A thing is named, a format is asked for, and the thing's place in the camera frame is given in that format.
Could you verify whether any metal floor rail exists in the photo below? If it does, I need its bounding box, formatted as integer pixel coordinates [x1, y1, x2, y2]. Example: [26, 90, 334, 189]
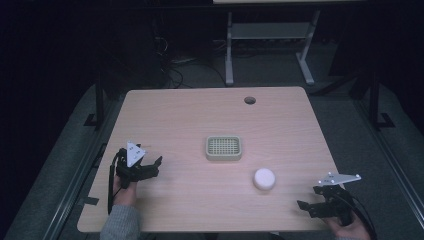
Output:
[42, 98, 126, 240]
[352, 98, 424, 221]

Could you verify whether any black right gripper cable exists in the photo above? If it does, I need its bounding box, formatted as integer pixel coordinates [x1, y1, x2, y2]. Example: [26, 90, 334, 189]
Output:
[338, 191, 379, 240]

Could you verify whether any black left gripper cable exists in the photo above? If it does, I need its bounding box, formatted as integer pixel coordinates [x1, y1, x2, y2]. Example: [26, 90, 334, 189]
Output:
[106, 151, 123, 215]

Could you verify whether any beige slotted soap dish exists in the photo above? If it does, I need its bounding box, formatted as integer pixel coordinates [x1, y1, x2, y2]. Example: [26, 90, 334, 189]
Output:
[205, 134, 243, 162]

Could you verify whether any grey tape strip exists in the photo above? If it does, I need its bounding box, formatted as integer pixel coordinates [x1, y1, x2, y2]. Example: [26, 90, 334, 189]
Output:
[77, 196, 101, 207]

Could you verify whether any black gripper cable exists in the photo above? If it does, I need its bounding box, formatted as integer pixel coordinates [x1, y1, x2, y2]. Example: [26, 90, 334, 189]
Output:
[106, 151, 123, 215]
[338, 191, 379, 240]

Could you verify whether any person's left hand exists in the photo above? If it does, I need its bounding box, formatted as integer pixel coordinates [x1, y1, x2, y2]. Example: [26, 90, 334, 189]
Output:
[112, 174, 139, 208]

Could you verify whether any tangle of black floor cables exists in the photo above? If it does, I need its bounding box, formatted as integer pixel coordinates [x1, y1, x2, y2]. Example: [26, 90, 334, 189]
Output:
[153, 34, 228, 90]

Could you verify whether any black metal stand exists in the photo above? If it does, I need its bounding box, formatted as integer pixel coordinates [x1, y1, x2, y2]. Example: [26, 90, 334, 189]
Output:
[83, 71, 106, 131]
[367, 64, 396, 131]

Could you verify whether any round white soap bar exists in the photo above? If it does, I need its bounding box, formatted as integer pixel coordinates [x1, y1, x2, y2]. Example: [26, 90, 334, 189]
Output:
[252, 167, 277, 192]

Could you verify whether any white metal frame desk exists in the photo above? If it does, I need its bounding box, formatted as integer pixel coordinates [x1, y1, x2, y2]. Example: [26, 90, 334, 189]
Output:
[212, 0, 368, 87]

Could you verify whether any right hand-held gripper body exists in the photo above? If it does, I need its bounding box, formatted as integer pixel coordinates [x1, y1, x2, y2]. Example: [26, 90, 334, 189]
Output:
[308, 171, 362, 228]

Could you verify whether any person's right hand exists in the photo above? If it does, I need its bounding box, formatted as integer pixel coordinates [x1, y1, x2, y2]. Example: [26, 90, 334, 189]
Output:
[324, 215, 372, 240]

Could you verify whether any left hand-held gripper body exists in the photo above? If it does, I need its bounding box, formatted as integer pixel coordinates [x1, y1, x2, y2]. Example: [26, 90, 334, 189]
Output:
[114, 140, 160, 190]

